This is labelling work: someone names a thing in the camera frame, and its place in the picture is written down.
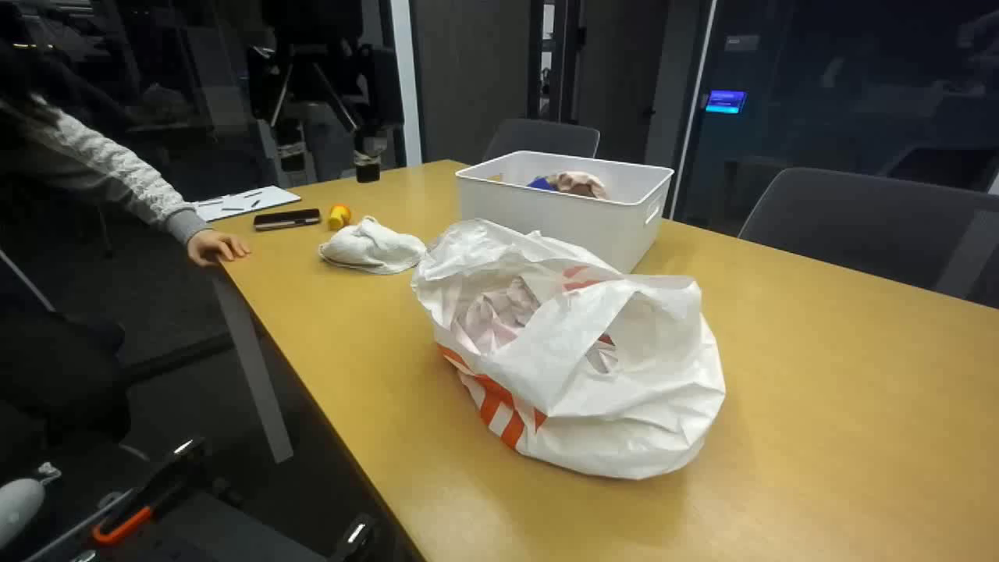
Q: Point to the person's dark trousered legs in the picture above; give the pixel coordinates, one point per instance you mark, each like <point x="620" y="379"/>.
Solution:
<point x="51" y="363"/>

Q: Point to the grey table leg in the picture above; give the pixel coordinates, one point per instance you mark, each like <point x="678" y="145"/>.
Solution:
<point x="253" y="363"/>

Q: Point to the white plastic bin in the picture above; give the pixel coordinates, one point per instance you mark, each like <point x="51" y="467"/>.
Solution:
<point x="567" y="221"/>

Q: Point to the small yellow cup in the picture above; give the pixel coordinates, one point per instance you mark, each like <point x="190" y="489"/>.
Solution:
<point x="338" y="215"/>

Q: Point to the white rounded object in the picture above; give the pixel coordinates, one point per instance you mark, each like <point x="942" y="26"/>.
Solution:
<point x="16" y="507"/>

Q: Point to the pink plush toy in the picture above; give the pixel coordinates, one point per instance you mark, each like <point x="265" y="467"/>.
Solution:
<point x="579" y="185"/>

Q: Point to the blue lit screen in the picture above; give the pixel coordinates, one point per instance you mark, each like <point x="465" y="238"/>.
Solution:
<point x="724" y="102"/>

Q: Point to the dark grey office chair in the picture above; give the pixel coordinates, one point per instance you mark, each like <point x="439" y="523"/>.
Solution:
<point x="874" y="222"/>

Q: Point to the black tripod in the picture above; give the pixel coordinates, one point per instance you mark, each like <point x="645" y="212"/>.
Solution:
<point x="300" y="88"/>

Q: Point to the white plastic bag orange print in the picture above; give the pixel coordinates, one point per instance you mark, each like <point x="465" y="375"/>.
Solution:
<point x="582" y="353"/>

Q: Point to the black smartphone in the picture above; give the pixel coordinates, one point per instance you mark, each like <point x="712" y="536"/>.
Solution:
<point x="286" y="221"/>

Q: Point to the white board sheet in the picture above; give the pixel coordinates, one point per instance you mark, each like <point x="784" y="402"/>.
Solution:
<point x="245" y="202"/>

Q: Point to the white terry towel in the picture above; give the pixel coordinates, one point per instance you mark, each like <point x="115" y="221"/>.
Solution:
<point x="373" y="248"/>

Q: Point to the grey sleeved forearm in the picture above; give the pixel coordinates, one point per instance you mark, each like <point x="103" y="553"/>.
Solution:
<point x="95" y="156"/>

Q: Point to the person's bare hand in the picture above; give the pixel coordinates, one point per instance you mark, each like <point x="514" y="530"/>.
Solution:
<point x="215" y="248"/>

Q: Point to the blue toy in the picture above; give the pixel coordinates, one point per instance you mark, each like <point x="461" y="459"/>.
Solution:
<point x="541" y="181"/>

